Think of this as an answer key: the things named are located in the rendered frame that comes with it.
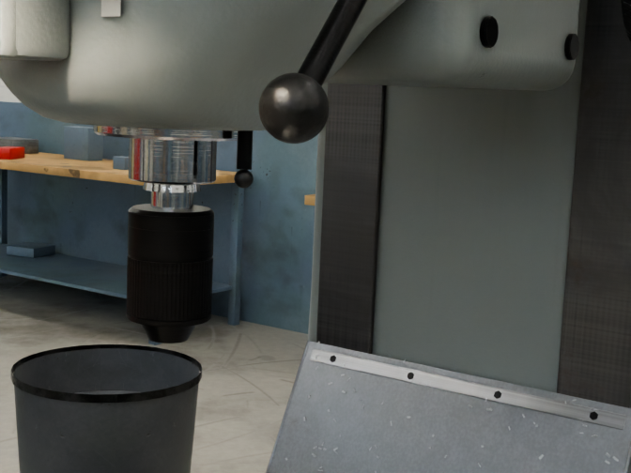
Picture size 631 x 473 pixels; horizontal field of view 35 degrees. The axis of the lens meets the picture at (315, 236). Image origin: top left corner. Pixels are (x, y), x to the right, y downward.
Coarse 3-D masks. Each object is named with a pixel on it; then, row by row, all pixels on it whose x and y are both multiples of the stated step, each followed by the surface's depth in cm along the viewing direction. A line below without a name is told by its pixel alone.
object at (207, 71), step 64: (128, 0) 45; (192, 0) 44; (256, 0) 46; (320, 0) 49; (384, 0) 54; (0, 64) 50; (64, 64) 47; (128, 64) 46; (192, 64) 46; (256, 64) 48; (192, 128) 50; (256, 128) 52
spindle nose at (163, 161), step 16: (144, 144) 53; (160, 144) 53; (176, 144) 53; (192, 144) 54; (208, 144) 54; (144, 160) 54; (160, 160) 53; (176, 160) 53; (192, 160) 54; (208, 160) 54; (144, 176) 54; (160, 176) 53; (176, 176) 53; (192, 176) 54; (208, 176) 55
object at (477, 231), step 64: (576, 64) 80; (384, 128) 91; (448, 128) 87; (512, 128) 84; (576, 128) 81; (320, 192) 95; (384, 192) 91; (448, 192) 88; (512, 192) 84; (576, 192) 81; (320, 256) 95; (384, 256) 92; (448, 256) 88; (512, 256) 85; (576, 256) 81; (320, 320) 96; (384, 320) 93; (448, 320) 89; (512, 320) 85; (576, 320) 82; (576, 384) 82
